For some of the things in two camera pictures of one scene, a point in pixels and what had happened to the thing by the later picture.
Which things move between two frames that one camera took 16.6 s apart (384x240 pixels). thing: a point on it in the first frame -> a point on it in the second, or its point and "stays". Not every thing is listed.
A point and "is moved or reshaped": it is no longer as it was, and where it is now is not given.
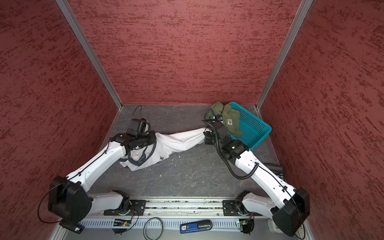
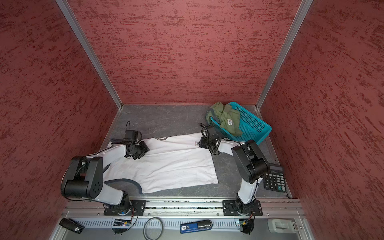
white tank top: x=142 y=156 is moved or reshaped
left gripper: x=153 y=139 -> x=145 y=150
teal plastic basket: x=253 y=128 stays
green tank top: x=230 y=117 stays
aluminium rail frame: x=179 y=219 stays
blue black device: x=187 y=227 stays
